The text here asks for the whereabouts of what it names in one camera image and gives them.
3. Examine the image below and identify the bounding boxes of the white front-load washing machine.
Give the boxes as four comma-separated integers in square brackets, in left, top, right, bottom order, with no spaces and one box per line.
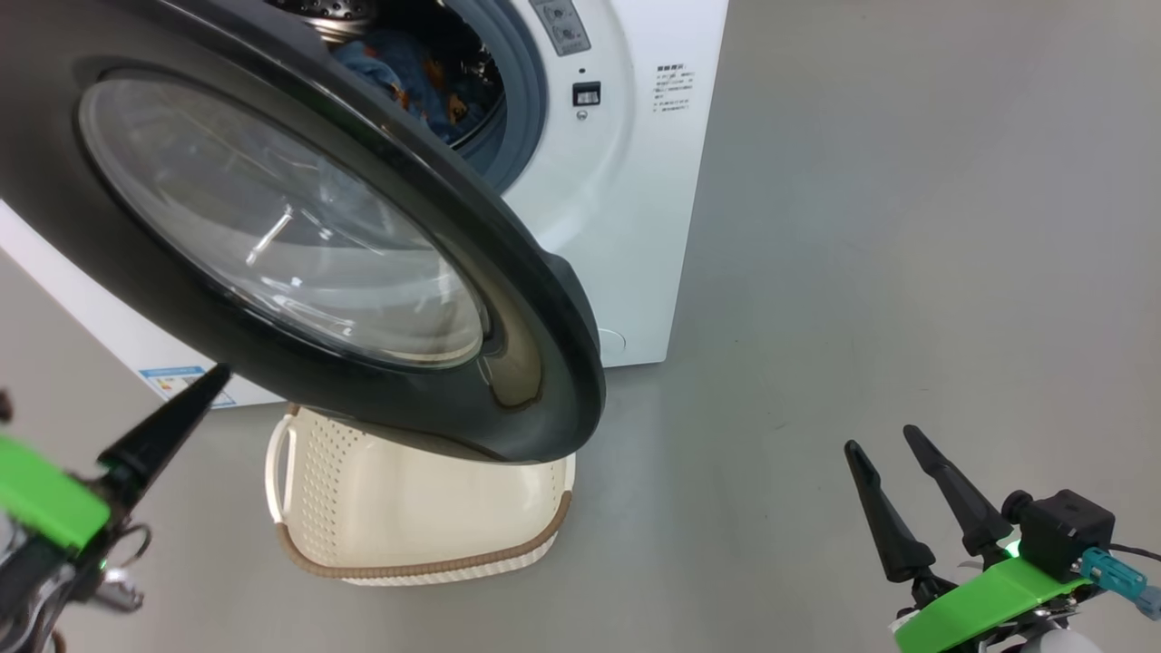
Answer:
[0,0,729,409]

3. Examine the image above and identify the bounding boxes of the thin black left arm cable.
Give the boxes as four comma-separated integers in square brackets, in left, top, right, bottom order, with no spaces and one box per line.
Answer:
[109,524,153,570]

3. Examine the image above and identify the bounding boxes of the dark round glass washer door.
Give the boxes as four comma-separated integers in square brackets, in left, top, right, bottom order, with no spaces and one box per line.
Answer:
[0,0,607,465]

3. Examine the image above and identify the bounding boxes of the grey plate with round buttons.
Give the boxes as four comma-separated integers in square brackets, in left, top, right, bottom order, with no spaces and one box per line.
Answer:
[529,0,592,57]

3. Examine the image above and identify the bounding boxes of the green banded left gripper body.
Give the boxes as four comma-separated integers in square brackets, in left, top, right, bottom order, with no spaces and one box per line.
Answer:
[0,434,151,653]

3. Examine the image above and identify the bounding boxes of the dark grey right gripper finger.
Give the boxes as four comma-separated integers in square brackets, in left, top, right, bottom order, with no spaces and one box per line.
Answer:
[844,440,937,584]
[903,424,1014,557]

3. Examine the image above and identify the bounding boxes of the grey rubber door gasket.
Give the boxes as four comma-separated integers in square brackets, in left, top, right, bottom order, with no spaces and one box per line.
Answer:
[444,0,550,196]

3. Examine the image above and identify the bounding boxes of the cream plastic laundry basket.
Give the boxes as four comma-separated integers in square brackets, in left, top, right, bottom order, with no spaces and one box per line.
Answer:
[265,404,577,587]

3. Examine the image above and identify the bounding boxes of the teal plug camera cable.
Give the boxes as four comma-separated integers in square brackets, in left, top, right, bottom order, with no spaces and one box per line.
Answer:
[1079,542,1161,622]

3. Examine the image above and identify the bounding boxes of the blue energy label sticker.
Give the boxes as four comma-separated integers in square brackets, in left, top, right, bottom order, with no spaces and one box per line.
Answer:
[138,365,237,409]

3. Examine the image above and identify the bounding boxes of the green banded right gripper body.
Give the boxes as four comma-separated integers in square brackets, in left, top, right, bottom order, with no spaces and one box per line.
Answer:
[893,544,1089,653]

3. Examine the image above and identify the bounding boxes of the printed warning text label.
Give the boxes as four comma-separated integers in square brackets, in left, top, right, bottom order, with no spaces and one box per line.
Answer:
[655,62,695,114]

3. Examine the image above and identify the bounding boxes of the blue clothes in drum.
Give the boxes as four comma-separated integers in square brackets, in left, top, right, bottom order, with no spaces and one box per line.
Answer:
[263,0,505,148]

